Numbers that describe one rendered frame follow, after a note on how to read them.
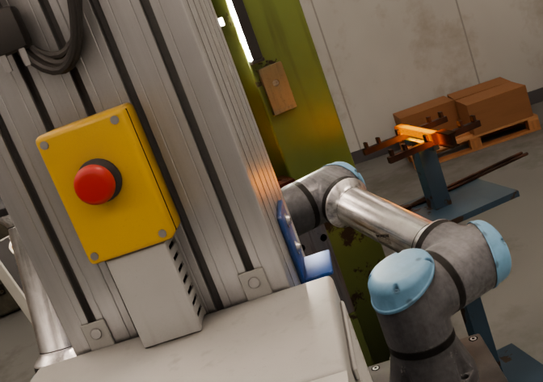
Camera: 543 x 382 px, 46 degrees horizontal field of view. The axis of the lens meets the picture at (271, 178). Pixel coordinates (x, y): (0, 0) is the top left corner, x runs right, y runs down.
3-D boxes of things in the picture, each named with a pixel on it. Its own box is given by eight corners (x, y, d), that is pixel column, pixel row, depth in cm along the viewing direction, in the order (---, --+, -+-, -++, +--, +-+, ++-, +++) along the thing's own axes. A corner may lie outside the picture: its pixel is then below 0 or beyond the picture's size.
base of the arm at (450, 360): (490, 394, 102) (474, 342, 100) (401, 420, 104) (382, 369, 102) (465, 347, 117) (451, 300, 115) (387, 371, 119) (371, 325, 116)
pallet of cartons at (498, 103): (511, 115, 569) (499, 75, 561) (544, 128, 500) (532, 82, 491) (399, 153, 577) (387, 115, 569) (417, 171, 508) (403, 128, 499)
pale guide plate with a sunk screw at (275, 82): (296, 106, 225) (281, 60, 221) (275, 115, 223) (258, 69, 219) (295, 106, 227) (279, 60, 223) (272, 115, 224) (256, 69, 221)
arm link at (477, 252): (464, 327, 107) (291, 220, 151) (524, 286, 113) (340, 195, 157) (457, 270, 102) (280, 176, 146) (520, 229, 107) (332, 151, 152)
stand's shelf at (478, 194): (519, 195, 199) (518, 190, 199) (407, 245, 193) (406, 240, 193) (469, 181, 228) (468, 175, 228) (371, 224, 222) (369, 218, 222)
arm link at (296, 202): (278, 241, 133) (242, 300, 176) (320, 218, 137) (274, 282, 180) (250, 195, 136) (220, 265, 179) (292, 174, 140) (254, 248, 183)
